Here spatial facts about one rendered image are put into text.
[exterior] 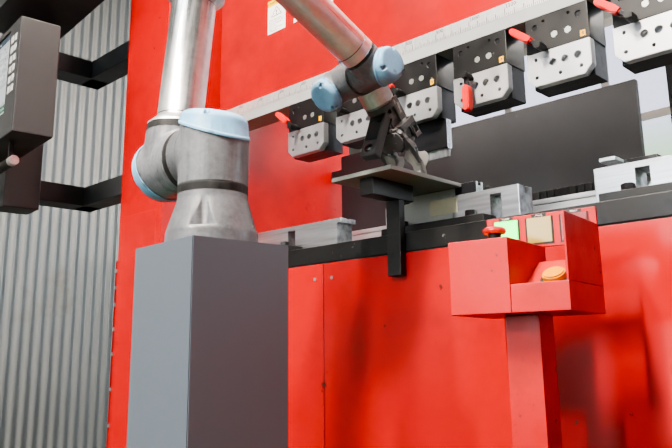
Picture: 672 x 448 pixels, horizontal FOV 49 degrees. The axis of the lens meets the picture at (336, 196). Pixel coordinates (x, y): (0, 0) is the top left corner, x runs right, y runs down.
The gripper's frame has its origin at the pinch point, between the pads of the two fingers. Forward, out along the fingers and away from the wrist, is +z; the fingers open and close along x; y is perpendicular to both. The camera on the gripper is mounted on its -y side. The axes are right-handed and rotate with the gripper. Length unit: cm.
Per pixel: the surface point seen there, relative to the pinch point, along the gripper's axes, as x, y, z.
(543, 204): -16.3, 22.7, 24.4
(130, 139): 106, 8, -33
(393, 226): 0.4, -13.2, 4.3
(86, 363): 265, 15, 69
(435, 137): -1.0, 14.8, -3.8
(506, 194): -21.4, 1.4, 8.8
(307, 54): 42, 35, -32
